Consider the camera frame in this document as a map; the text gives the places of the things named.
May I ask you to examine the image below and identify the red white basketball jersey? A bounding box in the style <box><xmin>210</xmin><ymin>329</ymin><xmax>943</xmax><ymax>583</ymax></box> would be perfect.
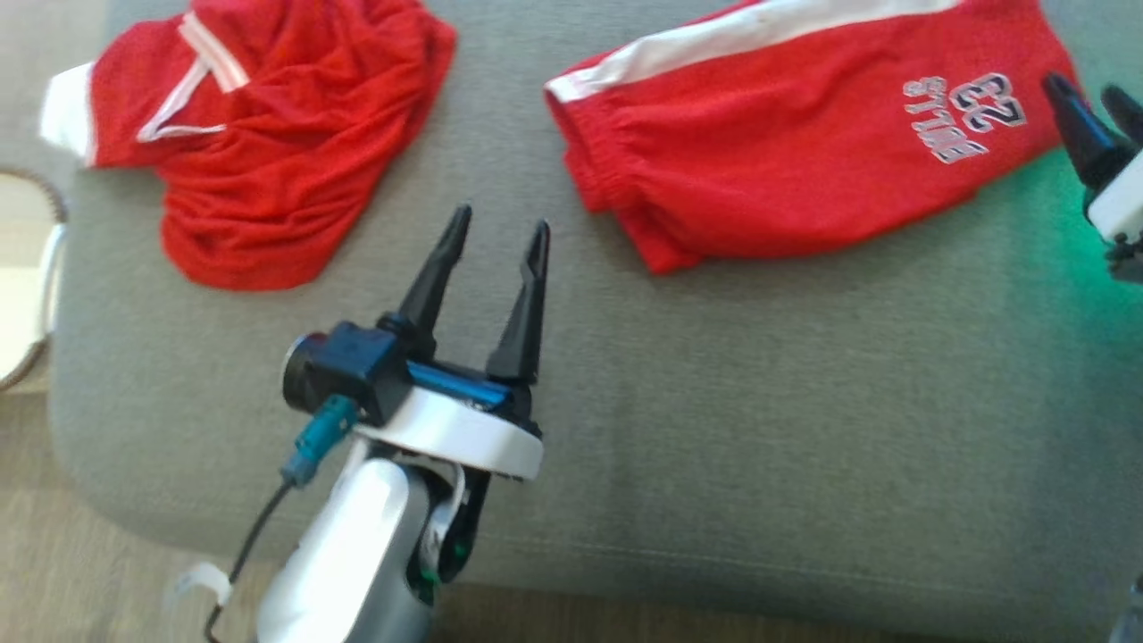
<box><xmin>39</xmin><ymin>0</ymin><xmax>459</xmax><ymax>293</ymax></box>

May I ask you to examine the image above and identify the red basketball shorts white stripe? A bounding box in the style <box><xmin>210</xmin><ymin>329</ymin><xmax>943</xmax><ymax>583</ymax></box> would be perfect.
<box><xmin>544</xmin><ymin>0</ymin><xmax>1087</xmax><ymax>276</ymax></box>

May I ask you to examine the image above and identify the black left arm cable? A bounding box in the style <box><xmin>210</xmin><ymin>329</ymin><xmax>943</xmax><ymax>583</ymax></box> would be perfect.
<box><xmin>203</xmin><ymin>478</ymin><xmax>296</xmax><ymax>643</ymax></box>

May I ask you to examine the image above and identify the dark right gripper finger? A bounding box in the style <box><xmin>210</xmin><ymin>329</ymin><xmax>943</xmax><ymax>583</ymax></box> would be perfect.
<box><xmin>1042</xmin><ymin>72</ymin><xmax>1136</xmax><ymax>191</ymax></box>
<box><xmin>1103</xmin><ymin>84</ymin><xmax>1143</xmax><ymax>148</ymax></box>

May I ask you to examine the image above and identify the round woven laundry basket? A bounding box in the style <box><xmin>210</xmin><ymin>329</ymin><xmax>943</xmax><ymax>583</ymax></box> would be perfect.
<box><xmin>0</xmin><ymin>167</ymin><xmax>71</xmax><ymax>395</ymax></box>

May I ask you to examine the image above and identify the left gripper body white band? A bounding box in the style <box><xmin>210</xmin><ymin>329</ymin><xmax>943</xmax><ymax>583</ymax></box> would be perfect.
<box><xmin>353</xmin><ymin>313</ymin><xmax>546</xmax><ymax>483</ymax></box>

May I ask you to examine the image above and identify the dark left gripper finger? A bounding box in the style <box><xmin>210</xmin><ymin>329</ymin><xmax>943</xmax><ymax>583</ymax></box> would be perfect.
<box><xmin>486</xmin><ymin>220</ymin><xmax>552</xmax><ymax>387</ymax></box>
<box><xmin>391</xmin><ymin>205</ymin><xmax>473</xmax><ymax>360</ymax></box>

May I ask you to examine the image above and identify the teal left camera cable connector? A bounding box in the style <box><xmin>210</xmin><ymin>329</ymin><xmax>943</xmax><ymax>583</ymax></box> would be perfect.
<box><xmin>279</xmin><ymin>395</ymin><xmax>361</xmax><ymax>489</ymax></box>

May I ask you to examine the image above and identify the large grey fabric sofa ottoman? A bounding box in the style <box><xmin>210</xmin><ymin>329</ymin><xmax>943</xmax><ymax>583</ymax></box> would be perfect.
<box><xmin>49</xmin><ymin>0</ymin><xmax>1143</xmax><ymax>640</ymax></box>

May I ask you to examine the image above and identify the white cable tag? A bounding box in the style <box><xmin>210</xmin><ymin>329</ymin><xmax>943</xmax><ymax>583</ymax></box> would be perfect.
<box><xmin>171</xmin><ymin>560</ymin><xmax>236</xmax><ymax>611</ymax></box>

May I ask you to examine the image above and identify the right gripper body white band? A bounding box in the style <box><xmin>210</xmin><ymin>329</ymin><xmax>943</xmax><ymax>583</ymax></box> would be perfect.
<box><xmin>1083</xmin><ymin>143</ymin><xmax>1143</xmax><ymax>285</ymax></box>

